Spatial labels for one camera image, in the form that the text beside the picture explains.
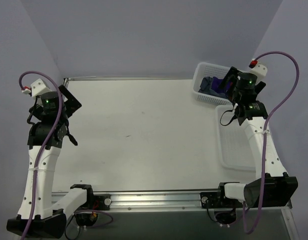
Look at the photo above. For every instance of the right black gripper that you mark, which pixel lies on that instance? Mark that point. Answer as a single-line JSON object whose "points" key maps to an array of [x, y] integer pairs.
{"points": [[230, 75]]}

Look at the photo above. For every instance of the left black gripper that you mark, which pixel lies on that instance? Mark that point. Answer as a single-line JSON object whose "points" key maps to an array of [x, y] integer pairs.
{"points": [[70, 101]]}

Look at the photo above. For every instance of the purple towel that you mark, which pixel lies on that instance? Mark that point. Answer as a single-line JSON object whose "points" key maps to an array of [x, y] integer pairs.
{"points": [[215, 86]]}

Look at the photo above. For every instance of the blue denim towel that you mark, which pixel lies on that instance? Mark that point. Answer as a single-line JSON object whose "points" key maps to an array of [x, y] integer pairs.
{"points": [[205, 88]]}

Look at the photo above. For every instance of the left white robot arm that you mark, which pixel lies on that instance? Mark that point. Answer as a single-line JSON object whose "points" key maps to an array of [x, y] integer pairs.
{"points": [[38, 217]]}

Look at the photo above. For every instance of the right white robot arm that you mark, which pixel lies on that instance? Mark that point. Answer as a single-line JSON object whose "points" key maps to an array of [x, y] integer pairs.
{"points": [[272, 187]]}

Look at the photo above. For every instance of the white source basket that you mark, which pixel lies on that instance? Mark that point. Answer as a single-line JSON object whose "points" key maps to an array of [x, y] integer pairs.
{"points": [[207, 69]]}

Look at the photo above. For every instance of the white stacking basket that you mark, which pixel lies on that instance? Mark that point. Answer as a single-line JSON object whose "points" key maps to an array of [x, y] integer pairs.
{"points": [[233, 147]]}

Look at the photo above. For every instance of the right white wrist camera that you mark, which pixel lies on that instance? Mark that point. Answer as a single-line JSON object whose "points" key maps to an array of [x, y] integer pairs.
{"points": [[258, 69]]}

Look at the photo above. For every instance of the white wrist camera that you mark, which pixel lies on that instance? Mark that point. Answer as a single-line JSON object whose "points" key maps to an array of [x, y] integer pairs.
{"points": [[37, 88], [258, 69]]}

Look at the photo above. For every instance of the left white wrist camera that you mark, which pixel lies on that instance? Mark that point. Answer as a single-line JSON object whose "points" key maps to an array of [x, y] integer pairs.
{"points": [[37, 88]]}

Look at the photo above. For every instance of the aluminium mounting rail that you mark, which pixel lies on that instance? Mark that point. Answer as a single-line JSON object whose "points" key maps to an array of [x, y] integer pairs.
{"points": [[161, 201]]}

